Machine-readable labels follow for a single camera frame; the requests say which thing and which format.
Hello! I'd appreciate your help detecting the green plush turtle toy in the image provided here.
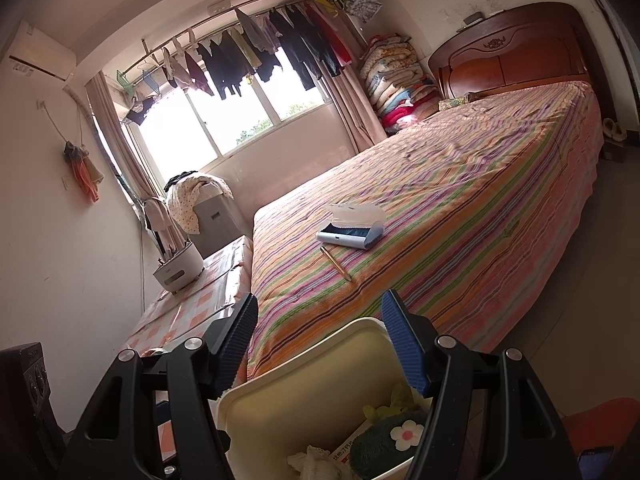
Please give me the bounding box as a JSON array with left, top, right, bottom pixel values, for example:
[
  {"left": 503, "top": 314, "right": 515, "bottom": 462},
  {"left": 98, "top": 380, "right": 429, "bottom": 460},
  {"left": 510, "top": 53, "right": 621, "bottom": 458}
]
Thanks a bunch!
[{"left": 349, "top": 382, "right": 428, "bottom": 479}]

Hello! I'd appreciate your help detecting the cream plastic trash bin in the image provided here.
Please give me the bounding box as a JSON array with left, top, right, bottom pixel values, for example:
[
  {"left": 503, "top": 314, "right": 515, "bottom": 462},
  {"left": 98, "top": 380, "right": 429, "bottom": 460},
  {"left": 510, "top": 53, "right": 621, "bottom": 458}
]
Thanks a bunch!
[{"left": 217, "top": 318, "right": 406, "bottom": 479}]

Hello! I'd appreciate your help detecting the checkered plastic tablecloth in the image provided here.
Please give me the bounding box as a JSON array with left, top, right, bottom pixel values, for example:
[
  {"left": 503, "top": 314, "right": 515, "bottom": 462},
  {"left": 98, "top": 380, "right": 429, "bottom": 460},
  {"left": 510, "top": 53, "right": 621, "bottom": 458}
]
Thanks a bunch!
[{"left": 121, "top": 234, "right": 254, "bottom": 466}]

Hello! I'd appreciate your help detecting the white desk organizer box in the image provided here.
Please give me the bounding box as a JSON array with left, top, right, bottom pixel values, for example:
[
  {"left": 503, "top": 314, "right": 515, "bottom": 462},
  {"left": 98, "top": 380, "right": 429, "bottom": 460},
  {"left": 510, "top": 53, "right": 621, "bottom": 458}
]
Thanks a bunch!
[{"left": 153, "top": 242, "right": 204, "bottom": 294}]

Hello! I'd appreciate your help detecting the striped bed cover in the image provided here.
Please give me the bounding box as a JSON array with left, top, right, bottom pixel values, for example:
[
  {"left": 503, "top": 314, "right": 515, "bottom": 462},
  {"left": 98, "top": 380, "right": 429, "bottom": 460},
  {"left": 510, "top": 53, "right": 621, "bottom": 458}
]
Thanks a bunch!
[{"left": 246, "top": 80, "right": 603, "bottom": 378}]

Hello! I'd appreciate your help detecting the left pink curtain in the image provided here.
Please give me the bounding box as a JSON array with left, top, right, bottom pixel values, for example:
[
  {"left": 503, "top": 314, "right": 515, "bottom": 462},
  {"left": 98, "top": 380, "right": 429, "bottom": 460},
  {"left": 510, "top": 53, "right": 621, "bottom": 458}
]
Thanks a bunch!
[{"left": 84, "top": 70, "right": 166, "bottom": 201}]

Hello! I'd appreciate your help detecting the pink curtain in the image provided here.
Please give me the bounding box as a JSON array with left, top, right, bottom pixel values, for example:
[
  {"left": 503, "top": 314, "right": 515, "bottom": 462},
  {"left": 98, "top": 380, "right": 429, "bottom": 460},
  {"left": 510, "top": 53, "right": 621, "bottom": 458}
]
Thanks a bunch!
[
  {"left": 84, "top": 70, "right": 166, "bottom": 201},
  {"left": 323, "top": 65, "right": 387, "bottom": 153}
]

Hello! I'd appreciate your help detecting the floral cloth on cabinet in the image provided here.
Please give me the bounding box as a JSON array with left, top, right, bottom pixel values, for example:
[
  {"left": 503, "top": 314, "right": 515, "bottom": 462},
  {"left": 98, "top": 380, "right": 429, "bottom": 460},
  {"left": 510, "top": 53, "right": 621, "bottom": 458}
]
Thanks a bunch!
[{"left": 164, "top": 171, "right": 233, "bottom": 234}]

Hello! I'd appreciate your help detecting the yellow pencil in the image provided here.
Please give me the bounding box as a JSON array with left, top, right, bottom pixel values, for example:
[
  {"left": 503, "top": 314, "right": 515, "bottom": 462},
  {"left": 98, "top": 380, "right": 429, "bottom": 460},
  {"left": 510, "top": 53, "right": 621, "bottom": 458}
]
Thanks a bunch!
[{"left": 319, "top": 245, "right": 352, "bottom": 283}]

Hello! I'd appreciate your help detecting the stack of folded quilts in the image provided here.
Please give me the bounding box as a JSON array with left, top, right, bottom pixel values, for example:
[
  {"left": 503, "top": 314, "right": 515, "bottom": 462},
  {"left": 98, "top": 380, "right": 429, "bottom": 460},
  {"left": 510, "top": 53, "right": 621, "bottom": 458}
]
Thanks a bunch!
[{"left": 359, "top": 34, "right": 442, "bottom": 136}]

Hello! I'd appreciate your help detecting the right pink curtain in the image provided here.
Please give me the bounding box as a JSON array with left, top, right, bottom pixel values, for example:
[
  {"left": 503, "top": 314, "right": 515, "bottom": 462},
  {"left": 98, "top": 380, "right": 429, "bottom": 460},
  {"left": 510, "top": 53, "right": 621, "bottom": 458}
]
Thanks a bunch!
[{"left": 323, "top": 65, "right": 387, "bottom": 153}]

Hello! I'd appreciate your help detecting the wooden headboard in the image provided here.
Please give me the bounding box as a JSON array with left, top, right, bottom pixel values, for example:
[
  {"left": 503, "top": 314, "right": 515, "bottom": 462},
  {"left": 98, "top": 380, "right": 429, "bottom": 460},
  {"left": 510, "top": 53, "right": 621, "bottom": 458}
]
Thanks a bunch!
[{"left": 428, "top": 2, "right": 598, "bottom": 99}]

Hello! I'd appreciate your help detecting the air conditioner unit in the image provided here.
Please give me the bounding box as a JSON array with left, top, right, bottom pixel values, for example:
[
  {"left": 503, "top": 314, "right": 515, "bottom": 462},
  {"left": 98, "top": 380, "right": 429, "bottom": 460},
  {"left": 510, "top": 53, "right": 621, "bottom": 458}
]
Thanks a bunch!
[{"left": 6, "top": 21, "right": 76, "bottom": 84}]

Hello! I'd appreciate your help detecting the hanging clothes row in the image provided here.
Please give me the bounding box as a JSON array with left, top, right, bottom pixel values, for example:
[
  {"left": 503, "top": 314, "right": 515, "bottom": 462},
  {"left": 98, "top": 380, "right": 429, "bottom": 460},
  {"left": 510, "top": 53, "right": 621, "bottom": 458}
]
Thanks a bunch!
[{"left": 117, "top": 0, "right": 384, "bottom": 126}]

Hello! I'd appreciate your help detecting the orange cloth on wall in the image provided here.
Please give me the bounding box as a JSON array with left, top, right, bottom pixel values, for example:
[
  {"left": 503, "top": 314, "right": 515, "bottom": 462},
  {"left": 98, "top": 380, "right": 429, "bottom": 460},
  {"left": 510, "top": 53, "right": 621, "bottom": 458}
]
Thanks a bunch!
[{"left": 63, "top": 141, "right": 104, "bottom": 203}]

